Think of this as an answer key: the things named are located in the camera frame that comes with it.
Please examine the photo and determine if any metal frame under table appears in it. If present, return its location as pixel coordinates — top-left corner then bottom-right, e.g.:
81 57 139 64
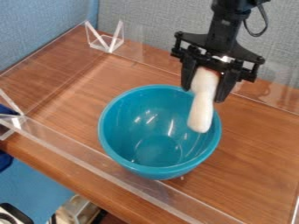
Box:
47 195 101 224

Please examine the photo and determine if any black object bottom left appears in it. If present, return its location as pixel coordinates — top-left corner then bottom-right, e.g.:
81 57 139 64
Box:
0 203 34 224

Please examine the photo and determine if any white toy mushroom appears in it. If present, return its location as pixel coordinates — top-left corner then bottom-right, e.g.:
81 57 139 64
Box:
189 67 221 133

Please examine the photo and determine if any blue plastic bowl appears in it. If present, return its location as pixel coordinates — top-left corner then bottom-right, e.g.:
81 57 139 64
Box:
98 85 222 180

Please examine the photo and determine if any black cable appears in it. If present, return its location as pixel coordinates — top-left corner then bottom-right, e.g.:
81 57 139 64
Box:
244 2 270 38

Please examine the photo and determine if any clear acrylic front barrier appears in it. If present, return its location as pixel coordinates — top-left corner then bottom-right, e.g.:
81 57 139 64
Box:
0 88 250 224

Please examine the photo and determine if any clear acrylic back barrier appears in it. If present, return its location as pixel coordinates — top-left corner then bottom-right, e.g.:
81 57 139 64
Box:
114 23 299 115

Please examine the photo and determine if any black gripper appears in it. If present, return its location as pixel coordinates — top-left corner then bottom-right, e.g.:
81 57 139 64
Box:
171 31 266 103

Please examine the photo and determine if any clear acrylic corner bracket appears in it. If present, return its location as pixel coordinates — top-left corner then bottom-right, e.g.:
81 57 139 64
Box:
85 20 125 53

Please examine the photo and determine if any clear acrylic barrier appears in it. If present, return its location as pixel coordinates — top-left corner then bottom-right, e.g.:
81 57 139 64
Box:
0 88 250 224
114 23 299 115

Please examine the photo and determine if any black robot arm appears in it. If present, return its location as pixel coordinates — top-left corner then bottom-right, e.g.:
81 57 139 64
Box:
171 0 272 102

